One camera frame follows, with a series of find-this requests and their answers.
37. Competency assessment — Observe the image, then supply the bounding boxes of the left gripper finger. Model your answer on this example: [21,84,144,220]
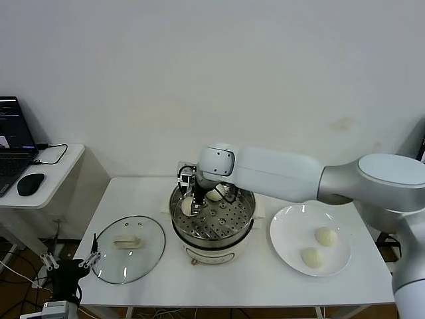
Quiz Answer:
[39,237,60,270]
[78,233,102,269]

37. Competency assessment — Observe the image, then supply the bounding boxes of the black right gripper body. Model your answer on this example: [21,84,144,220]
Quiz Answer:
[187,171,209,197]

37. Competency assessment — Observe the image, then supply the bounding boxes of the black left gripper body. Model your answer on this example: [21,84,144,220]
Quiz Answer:
[52,261,90,302]

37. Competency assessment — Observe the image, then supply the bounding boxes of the round glass pot lid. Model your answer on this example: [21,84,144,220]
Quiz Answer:
[90,215,167,285]

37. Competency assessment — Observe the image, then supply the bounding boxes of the stainless steel steamer basket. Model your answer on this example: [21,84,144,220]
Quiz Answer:
[160,170,266,247]

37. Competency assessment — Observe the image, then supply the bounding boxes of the cream electric cooking pot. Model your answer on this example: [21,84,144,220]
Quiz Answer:
[160,202,263,267]

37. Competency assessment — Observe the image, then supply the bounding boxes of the white rounded side table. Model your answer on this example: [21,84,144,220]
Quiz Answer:
[0,143,112,276]

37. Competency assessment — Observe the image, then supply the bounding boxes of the black computer mouse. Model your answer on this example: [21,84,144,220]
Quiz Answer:
[17,173,46,197]

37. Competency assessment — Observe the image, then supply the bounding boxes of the white round plate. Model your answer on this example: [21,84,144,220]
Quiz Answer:
[270,204,352,277]

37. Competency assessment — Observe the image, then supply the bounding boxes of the black open laptop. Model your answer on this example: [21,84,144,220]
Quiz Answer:
[0,96,40,199]

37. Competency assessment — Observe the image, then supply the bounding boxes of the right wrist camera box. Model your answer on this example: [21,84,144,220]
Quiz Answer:
[177,161,197,187]

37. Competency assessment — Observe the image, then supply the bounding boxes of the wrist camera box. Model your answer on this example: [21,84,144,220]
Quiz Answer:
[41,300,72,319]
[177,161,197,187]

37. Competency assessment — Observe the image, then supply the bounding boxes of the white floor cable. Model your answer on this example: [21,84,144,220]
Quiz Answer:
[0,259,54,295]

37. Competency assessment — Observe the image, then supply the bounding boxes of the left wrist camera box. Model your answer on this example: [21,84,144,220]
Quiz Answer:
[41,300,72,319]

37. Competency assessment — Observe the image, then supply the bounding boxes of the white cables under table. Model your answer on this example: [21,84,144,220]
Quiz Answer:
[132,307,189,319]

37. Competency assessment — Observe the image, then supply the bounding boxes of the black laptop charger cable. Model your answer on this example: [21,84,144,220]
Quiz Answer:
[31,143,70,166]

